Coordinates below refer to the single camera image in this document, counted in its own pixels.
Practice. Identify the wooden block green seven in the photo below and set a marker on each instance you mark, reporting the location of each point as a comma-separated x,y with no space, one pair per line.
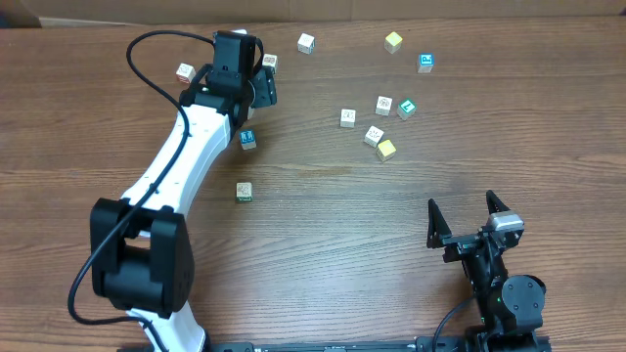
406,109

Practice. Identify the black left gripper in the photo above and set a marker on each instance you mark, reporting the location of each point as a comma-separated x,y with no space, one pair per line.
265,89

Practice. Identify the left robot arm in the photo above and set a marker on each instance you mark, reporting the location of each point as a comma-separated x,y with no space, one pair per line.
141,256

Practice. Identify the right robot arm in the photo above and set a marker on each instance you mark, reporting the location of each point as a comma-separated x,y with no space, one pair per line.
510,307

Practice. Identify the wooden block yellow B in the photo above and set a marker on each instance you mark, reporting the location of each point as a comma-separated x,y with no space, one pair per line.
386,150

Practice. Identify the wooden block green trim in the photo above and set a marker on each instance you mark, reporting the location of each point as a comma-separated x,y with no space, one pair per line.
244,192

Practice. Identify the wooden block red trim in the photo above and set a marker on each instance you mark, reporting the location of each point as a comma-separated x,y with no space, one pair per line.
347,118

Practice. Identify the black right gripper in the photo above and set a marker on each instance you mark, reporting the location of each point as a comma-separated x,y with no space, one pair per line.
460,244

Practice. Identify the wooden block pink trim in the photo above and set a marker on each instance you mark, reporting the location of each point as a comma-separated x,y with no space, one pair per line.
185,73

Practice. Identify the cardboard back board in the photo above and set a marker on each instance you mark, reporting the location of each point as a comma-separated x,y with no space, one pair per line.
34,13

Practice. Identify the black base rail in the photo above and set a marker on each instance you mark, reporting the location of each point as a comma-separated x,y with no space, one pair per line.
342,347

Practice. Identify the wooden block blue P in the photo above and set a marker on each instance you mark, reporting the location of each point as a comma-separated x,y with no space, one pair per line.
425,63

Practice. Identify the wooden block far white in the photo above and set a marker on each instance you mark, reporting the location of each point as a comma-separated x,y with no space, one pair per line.
306,43

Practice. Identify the wooden block yellow far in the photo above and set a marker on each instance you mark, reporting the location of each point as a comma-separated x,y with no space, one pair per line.
393,42

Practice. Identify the wooden block green H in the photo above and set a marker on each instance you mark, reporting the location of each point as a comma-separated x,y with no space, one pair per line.
373,136

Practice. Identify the wooden block blue middle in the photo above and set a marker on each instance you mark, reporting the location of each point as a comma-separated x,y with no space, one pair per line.
247,139

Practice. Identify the wooden block red sided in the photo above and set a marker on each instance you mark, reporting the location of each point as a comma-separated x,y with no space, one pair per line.
383,106

